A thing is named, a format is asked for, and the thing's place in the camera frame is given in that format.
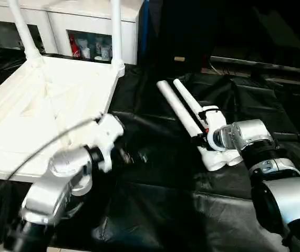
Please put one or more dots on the white plastic table top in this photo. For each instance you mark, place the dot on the white plastic table top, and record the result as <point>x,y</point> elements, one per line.
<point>47,105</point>

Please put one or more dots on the white plastic table leg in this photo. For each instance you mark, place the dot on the white plastic table leg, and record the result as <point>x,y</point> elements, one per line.
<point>176,105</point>
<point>186,97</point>
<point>117,31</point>
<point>25,31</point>

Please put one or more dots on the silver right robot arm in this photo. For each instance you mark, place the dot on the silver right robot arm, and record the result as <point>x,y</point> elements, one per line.
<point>249,136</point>

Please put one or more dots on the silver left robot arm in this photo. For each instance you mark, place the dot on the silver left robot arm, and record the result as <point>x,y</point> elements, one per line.
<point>52,183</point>

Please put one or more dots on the black mat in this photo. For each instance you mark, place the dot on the black mat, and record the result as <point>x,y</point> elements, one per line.
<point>165,197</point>

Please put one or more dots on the dark low bench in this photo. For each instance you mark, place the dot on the dark low bench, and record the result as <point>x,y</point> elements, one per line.
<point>265,64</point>

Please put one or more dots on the black speaker with gold label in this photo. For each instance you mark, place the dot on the black speaker with gold label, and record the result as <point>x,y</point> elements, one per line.
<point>218,26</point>

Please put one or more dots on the red bottle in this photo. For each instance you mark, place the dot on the red bottle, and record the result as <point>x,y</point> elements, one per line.
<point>76,47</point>

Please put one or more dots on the blue vertical panel edge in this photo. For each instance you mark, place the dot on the blue vertical panel edge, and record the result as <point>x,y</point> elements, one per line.
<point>144,29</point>

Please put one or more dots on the white glass-door cabinet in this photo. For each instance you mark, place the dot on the white glass-door cabinet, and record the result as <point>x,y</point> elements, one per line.
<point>57,18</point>

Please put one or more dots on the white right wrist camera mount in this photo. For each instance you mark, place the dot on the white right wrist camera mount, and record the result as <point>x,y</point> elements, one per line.
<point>215,120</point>

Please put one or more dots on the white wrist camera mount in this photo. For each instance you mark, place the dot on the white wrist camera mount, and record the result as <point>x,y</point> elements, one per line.
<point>215,120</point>
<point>107,134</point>

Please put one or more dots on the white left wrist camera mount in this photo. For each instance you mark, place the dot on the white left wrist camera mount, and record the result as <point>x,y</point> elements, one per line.
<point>107,134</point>

